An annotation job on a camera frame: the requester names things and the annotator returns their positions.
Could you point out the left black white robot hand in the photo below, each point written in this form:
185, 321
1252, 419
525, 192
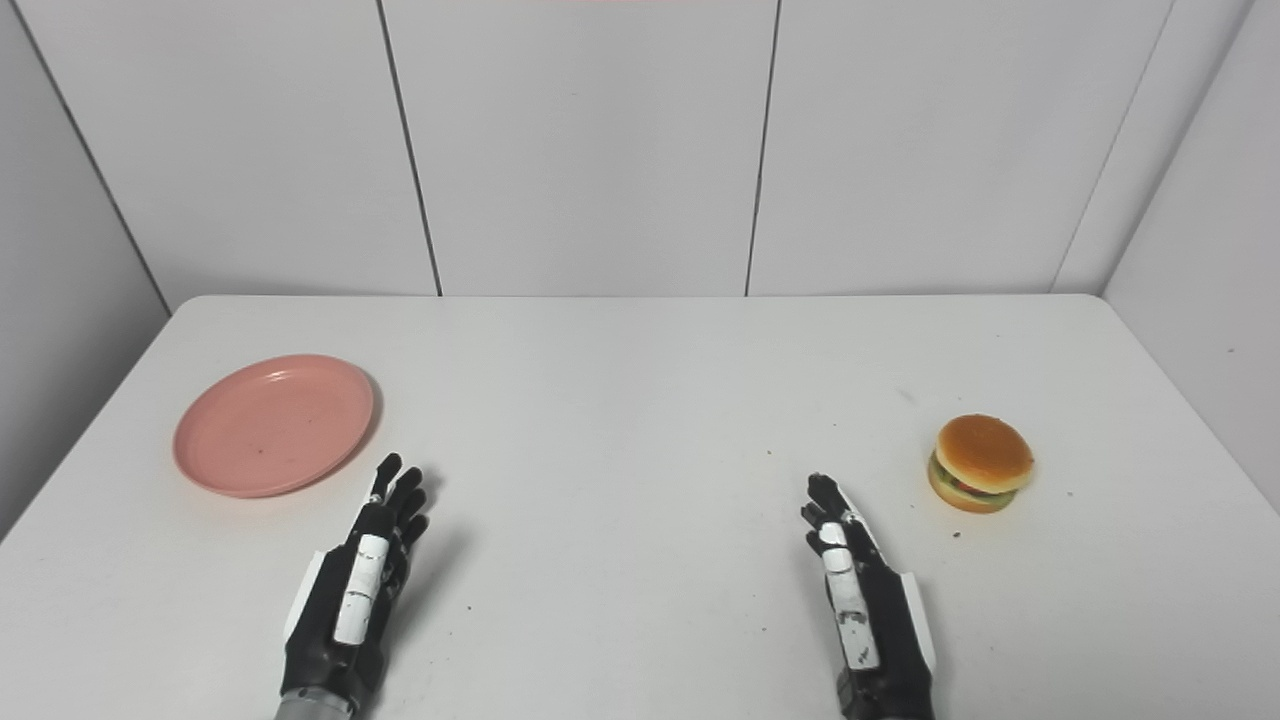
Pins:
340, 640

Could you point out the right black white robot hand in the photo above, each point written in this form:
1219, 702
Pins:
885, 640

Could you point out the toy hamburger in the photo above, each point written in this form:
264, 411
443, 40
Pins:
981, 463

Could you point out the pink round plate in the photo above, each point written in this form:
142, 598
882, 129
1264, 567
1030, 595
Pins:
272, 425

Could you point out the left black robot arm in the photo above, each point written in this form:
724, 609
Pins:
312, 706

